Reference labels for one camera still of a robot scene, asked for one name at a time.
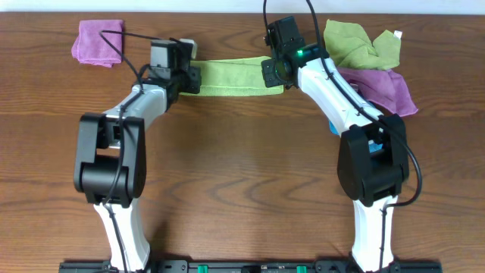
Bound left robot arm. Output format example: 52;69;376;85
74;38;202;272

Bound folded purple cloth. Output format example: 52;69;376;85
71;20;124;67

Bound crumpled purple cloth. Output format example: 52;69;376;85
337;67;418;117

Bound crumpled olive green cloth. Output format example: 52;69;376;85
323;20;402;71

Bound light green cloth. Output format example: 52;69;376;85
181;56;283;97

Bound blue cloth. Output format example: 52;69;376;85
329;122;383;153

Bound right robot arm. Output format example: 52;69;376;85
261;17;409;272

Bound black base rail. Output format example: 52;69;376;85
58;259;443;273

